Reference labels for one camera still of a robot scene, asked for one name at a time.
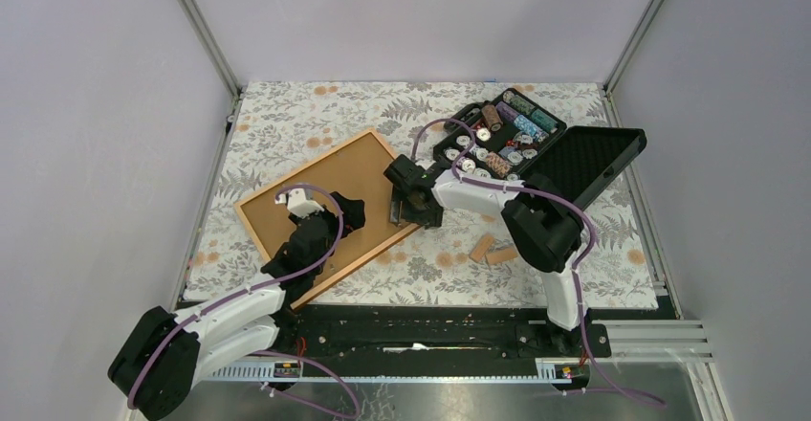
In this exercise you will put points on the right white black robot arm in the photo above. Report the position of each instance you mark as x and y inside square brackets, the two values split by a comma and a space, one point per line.
[550, 234]

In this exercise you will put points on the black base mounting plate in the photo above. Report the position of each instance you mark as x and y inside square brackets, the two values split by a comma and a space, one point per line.
[425, 341]

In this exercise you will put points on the black poker chip case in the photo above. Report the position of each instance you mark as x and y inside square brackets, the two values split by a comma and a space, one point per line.
[579, 161]

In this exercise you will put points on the small wooden block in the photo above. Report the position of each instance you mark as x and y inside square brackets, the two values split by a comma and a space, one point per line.
[501, 256]
[481, 248]

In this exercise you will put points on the floral patterned table mat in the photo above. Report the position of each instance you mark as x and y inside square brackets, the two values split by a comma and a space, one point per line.
[284, 125]

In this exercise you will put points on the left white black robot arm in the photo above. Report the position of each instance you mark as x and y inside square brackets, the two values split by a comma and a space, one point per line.
[167, 354]

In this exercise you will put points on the aluminium rail frame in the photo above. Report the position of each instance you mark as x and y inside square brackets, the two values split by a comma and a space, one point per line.
[612, 343]

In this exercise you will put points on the wooden picture frame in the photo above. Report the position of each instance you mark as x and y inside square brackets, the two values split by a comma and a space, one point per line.
[260, 234]

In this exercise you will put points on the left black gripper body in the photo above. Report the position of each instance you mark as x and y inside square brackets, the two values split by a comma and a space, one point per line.
[333, 229]

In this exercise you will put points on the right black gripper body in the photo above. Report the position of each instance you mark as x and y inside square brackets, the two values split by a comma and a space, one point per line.
[412, 210]

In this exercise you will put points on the brown cardboard backing board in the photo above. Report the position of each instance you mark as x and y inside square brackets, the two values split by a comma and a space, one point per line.
[342, 177]

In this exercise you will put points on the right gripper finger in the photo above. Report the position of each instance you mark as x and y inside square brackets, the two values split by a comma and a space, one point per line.
[431, 218]
[396, 207]

